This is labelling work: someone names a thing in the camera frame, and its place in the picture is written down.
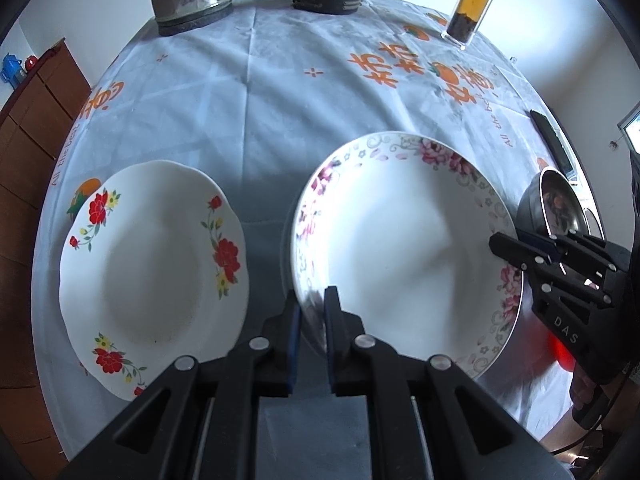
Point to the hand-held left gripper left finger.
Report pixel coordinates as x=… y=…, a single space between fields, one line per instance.
x=294 y=345

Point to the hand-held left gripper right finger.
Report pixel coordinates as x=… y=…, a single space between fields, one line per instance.
x=330 y=345

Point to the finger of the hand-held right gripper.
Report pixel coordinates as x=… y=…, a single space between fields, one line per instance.
x=510 y=250
x=575 y=240

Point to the steel bowl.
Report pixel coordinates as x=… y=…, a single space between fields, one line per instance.
x=552 y=202

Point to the pink flower white plate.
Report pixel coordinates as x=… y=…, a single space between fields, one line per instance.
x=410 y=270

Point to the red flower white plate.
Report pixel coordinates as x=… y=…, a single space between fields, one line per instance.
x=150 y=280

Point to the person's right forearm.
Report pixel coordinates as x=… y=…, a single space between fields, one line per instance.
x=560 y=432

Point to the black smartphone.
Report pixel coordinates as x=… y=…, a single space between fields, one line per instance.
x=552 y=142

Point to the white orange printed tablecloth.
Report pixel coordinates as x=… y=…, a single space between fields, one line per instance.
x=280 y=125

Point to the glass tea bottle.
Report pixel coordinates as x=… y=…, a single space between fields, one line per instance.
x=470 y=5

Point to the brown wooden cabinet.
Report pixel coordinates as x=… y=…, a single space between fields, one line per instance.
x=35 y=160

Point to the small red object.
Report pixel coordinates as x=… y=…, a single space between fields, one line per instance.
x=31 y=63

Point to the blue toy on cabinet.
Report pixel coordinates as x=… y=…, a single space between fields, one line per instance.
x=11 y=69

